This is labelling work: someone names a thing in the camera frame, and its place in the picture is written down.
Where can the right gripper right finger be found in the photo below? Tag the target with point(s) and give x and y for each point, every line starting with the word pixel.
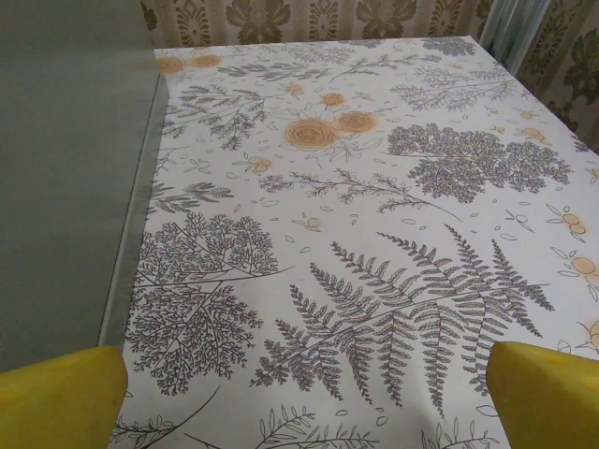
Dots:
pixel 547 402

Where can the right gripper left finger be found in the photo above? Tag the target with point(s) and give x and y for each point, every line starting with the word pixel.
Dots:
pixel 56 402

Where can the grey metal counter box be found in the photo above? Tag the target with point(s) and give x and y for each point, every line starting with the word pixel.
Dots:
pixel 56 163

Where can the floral tablecloth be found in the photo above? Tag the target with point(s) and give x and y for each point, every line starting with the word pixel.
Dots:
pixel 327 234

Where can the aluminium frame post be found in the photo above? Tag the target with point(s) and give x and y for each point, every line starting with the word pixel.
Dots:
pixel 503 23

